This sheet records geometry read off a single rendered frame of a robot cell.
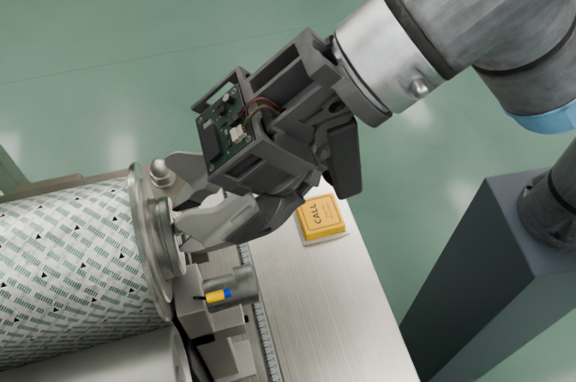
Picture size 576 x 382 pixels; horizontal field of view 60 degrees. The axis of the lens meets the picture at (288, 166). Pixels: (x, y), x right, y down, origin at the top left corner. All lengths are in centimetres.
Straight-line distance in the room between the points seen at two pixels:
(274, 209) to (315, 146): 6
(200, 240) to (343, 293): 44
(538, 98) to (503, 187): 60
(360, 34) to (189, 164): 19
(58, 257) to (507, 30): 35
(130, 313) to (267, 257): 42
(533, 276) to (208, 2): 227
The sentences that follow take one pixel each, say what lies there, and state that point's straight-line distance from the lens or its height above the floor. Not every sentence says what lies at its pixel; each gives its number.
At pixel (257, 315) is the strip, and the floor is 90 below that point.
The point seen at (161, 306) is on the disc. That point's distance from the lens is 43.
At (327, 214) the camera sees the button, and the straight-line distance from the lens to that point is 85.
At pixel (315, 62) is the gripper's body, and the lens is 31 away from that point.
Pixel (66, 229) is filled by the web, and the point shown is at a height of 131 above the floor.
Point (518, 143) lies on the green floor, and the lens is 232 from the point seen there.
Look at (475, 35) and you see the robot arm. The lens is 32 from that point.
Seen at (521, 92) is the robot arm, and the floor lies 141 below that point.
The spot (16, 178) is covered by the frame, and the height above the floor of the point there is 43.
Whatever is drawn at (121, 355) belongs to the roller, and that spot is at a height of 123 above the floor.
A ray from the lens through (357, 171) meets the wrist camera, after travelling 42.
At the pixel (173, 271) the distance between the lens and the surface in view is 46.
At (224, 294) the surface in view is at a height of 123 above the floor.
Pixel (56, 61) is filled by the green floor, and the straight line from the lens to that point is 268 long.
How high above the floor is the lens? 166
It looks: 55 degrees down
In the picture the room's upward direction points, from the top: straight up
